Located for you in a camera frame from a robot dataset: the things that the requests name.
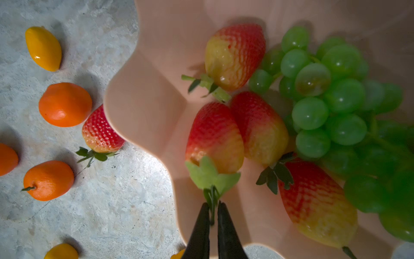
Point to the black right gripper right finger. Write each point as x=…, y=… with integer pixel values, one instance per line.
x=229, y=245

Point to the orange tangerine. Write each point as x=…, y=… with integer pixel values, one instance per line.
x=9, y=159
x=48, y=180
x=65, y=105

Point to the green grape bunch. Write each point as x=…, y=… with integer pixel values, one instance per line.
x=335, y=125

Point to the yellow kumquat far left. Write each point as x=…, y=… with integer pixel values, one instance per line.
x=44, y=48

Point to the pink scalloped fruit bowl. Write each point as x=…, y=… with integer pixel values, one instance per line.
x=147, y=103

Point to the strawberry pair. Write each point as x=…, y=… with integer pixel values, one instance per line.
x=214, y=153
x=101, y=139

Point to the yellow kumquat front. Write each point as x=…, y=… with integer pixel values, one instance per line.
x=62, y=251

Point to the yellow kumquat upper cluster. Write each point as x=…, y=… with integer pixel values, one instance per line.
x=178, y=255

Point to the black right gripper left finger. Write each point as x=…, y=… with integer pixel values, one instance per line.
x=198, y=246

